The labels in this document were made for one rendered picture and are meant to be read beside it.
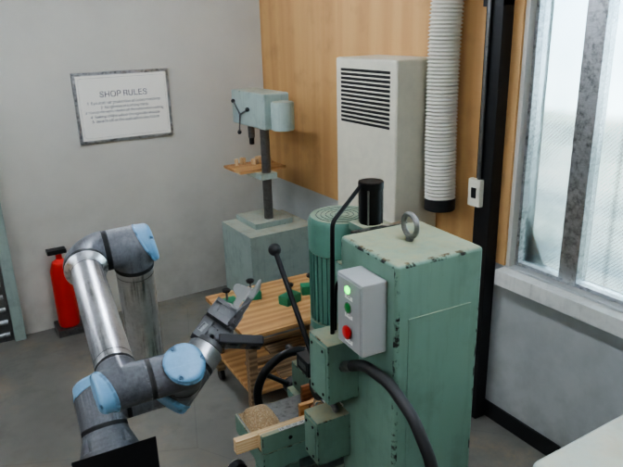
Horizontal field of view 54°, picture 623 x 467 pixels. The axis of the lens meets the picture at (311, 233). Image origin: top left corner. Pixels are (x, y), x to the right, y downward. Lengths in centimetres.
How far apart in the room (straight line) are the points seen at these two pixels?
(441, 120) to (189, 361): 197
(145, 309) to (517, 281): 172
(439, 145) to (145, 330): 167
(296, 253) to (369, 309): 288
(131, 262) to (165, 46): 285
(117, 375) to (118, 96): 323
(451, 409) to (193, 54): 358
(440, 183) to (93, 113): 241
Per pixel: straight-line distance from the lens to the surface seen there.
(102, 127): 442
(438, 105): 299
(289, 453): 176
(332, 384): 142
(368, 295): 123
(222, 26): 468
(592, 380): 296
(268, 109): 383
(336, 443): 157
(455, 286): 132
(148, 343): 206
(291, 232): 404
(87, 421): 220
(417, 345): 131
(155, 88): 449
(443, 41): 298
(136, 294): 192
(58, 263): 442
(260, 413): 181
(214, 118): 468
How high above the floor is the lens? 197
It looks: 19 degrees down
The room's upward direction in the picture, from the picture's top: 2 degrees counter-clockwise
